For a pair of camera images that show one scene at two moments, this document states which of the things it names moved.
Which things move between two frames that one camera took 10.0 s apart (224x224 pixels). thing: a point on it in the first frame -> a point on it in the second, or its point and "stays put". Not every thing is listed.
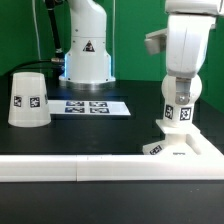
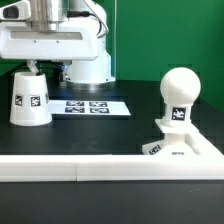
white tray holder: (178, 140) stays put
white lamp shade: (29, 106) stays put
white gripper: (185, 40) -> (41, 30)
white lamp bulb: (176, 112) stays put
